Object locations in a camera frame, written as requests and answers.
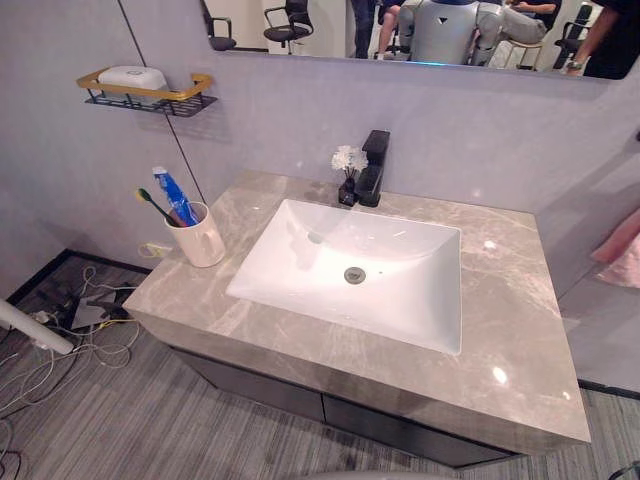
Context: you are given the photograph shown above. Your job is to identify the white rectangular sink basin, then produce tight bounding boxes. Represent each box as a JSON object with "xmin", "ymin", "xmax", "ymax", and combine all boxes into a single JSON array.
[{"xmin": 225, "ymin": 198, "xmax": 463, "ymax": 357}]

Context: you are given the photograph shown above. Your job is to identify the black diffuser bottle white flowers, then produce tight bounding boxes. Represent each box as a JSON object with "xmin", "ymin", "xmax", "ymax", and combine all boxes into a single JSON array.
[{"xmin": 331, "ymin": 144, "xmax": 369, "ymax": 207}]

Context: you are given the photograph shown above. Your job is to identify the black square faucet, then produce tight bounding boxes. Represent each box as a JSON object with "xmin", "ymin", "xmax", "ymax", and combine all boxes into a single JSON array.
[{"xmin": 354, "ymin": 129, "xmax": 392, "ymax": 208}]

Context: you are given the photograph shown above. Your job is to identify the cream ceramic mug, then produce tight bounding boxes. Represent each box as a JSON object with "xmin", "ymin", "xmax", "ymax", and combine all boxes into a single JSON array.
[{"xmin": 164, "ymin": 200, "xmax": 227, "ymax": 269}]

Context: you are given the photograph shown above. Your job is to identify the blue white toothpaste tube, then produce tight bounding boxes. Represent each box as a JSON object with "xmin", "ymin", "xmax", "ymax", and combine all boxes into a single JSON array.
[{"xmin": 151, "ymin": 165, "xmax": 201, "ymax": 227}]

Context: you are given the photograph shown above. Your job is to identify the dark vanity cabinet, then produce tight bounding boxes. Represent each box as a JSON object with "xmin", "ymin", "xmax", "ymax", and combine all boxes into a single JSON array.
[{"xmin": 167, "ymin": 344, "xmax": 516, "ymax": 470}]

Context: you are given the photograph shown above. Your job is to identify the green black toothbrush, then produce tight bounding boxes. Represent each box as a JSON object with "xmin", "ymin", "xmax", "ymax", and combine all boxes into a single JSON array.
[{"xmin": 136, "ymin": 187, "xmax": 182, "ymax": 228}]

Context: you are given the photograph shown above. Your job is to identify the grey marble vanity counter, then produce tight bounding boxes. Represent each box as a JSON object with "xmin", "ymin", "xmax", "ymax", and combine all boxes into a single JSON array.
[{"xmin": 121, "ymin": 169, "xmax": 593, "ymax": 457}]

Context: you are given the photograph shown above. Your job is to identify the grey flat floor device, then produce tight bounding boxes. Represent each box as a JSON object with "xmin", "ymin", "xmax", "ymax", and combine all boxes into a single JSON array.
[{"xmin": 69, "ymin": 294, "xmax": 126, "ymax": 331}]

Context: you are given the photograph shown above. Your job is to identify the white soap box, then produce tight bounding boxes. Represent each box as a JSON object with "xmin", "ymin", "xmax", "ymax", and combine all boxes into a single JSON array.
[{"xmin": 96, "ymin": 65, "xmax": 168, "ymax": 101}]

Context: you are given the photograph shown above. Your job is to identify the pink towel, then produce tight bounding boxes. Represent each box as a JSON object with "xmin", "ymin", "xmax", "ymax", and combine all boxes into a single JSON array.
[{"xmin": 591, "ymin": 206, "xmax": 640, "ymax": 289}]

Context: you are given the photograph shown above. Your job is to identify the white tube bar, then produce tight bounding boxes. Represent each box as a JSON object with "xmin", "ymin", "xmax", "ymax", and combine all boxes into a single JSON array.
[{"xmin": 0, "ymin": 298, "xmax": 75, "ymax": 356}]

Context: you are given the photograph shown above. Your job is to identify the white wall power socket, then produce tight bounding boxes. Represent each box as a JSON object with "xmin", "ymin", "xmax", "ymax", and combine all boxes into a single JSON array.
[{"xmin": 139, "ymin": 241, "xmax": 173, "ymax": 260}]

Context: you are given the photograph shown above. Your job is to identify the black gold wall shelf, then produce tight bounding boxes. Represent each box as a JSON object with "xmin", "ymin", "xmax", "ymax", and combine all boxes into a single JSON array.
[{"xmin": 76, "ymin": 68, "xmax": 219, "ymax": 118}]

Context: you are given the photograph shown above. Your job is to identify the wall mirror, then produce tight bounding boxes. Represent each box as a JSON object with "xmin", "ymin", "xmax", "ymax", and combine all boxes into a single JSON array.
[{"xmin": 198, "ymin": 0, "xmax": 640, "ymax": 81}]

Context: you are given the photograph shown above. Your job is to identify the white floor cable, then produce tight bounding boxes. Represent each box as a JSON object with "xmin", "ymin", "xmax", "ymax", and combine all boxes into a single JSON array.
[{"xmin": 0, "ymin": 265, "xmax": 142, "ymax": 416}]

